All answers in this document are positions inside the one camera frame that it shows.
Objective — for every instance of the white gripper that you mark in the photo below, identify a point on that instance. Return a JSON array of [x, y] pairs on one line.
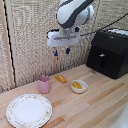
[[63, 38]]

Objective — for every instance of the yellow food piece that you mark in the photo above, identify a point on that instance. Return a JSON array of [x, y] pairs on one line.
[[77, 85], [61, 78]]

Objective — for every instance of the small white bowl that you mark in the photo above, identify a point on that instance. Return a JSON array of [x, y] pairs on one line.
[[79, 88]]

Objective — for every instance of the black air fryer drawer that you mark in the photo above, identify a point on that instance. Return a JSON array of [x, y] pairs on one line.
[[101, 61]]

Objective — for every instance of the pink cup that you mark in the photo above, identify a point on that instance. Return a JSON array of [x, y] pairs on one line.
[[44, 85]]

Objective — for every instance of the floral rimmed white plate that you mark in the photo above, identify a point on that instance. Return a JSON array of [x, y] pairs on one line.
[[29, 110]]

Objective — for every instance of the white blurry object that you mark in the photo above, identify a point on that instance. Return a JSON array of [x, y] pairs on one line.
[[122, 120]]

